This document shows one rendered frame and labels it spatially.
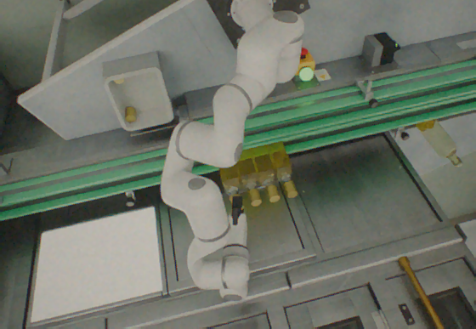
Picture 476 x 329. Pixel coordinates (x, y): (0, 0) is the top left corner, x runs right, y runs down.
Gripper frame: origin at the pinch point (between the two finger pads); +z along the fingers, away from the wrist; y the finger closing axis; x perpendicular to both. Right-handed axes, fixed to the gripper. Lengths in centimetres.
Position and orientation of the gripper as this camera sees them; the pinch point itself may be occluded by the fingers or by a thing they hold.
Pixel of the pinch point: (237, 206)
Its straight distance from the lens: 120.7
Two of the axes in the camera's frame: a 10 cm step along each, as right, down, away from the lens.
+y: -0.8, -6.6, -7.5
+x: -10.0, 0.2, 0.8
